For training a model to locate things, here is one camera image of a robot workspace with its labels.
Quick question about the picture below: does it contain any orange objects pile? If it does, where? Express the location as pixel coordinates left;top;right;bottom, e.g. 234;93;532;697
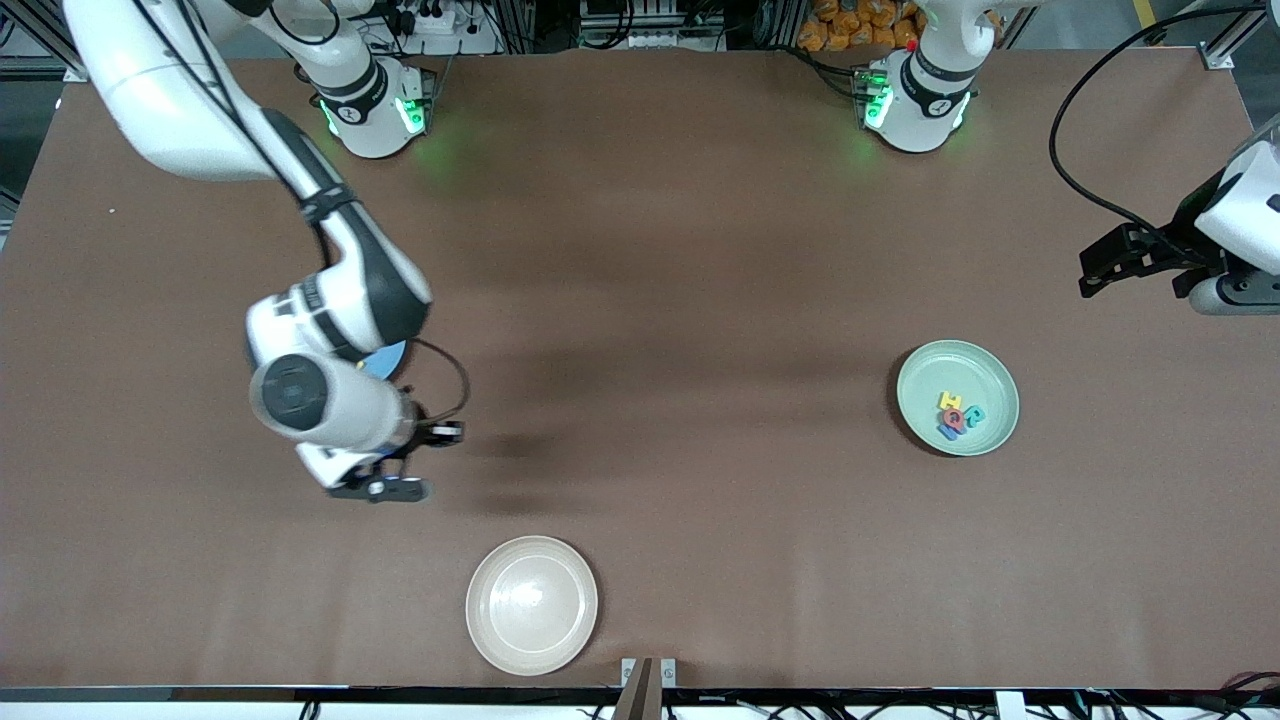
800;0;921;51

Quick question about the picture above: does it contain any pale green round plate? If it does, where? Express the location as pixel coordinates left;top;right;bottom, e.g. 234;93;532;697
895;339;1021;458

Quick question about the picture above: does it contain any aluminium frame profile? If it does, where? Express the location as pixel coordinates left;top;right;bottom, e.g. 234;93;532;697
1200;0;1280;71
0;0;101;83

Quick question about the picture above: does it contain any beige round plate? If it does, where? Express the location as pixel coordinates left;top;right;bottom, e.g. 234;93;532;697
465;535;600;677

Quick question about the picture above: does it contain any grey electronics rack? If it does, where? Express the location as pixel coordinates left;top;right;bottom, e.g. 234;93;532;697
578;0;726;51

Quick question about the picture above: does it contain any white power strip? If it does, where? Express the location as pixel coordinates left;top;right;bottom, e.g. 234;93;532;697
385;0;501;53

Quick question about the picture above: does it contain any blue round plate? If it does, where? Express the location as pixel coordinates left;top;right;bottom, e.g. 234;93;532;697
357;340;409;382

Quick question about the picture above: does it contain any black right camera cable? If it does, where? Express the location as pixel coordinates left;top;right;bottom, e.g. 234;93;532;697
405;339;472;423

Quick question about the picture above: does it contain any black left camera cable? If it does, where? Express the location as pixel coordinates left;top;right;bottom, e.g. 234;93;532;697
1048;2;1280;263

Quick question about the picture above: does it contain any black camera cable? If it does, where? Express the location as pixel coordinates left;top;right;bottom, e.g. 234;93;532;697
1048;2;1280;263
405;339;472;423

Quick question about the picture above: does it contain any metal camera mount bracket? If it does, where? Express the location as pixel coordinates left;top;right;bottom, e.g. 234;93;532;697
620;657;678;720

